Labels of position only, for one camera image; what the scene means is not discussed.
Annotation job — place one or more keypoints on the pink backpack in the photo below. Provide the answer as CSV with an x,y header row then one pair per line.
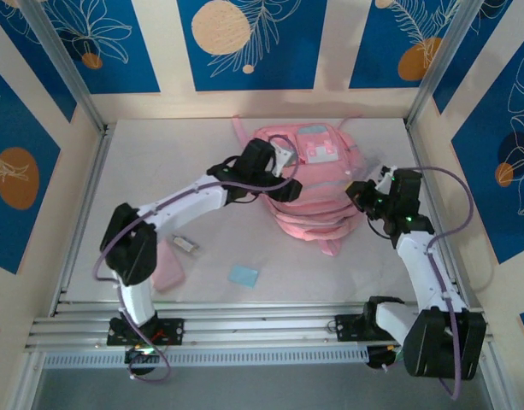
x,y
321,200

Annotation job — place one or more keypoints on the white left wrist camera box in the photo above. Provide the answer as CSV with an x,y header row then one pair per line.
x,y
285,158

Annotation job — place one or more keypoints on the small white grey stationery item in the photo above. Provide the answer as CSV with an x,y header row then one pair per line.
x,y
186,245

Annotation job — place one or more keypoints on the aluminium frame leg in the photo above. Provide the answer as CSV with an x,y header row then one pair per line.
x,y
26,380
498,393

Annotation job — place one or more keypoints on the black box under base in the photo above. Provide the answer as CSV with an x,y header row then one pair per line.
x,y
142,361
379,359

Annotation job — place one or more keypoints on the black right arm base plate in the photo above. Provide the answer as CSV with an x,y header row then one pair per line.
x,y
347,326

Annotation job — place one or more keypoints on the pink pencil case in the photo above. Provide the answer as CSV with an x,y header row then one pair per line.
x,y
169,273

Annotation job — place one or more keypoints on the light blue sticky note pad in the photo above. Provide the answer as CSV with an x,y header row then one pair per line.
x,y
243,275

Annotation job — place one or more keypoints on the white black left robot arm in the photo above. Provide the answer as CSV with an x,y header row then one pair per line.
x,y
189,200

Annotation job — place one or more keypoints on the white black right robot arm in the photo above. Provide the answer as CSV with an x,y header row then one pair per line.
x,y
424,265

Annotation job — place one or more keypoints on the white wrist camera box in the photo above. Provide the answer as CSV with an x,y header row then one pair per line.
x,y
285,158
385,181

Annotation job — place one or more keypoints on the aluminium table side rail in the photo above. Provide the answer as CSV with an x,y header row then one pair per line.
x,y
415,145
90,179

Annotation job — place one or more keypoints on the aluminium corner post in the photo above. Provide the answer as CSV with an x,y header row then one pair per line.
x,y
70,72
442,64

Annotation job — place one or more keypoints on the aluminium front frame rail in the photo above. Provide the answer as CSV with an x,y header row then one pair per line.
x,y
261,329

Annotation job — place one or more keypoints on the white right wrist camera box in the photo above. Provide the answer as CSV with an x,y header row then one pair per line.
x,y
385,181

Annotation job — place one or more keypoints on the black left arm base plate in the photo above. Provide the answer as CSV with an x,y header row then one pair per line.
x,y
172,331

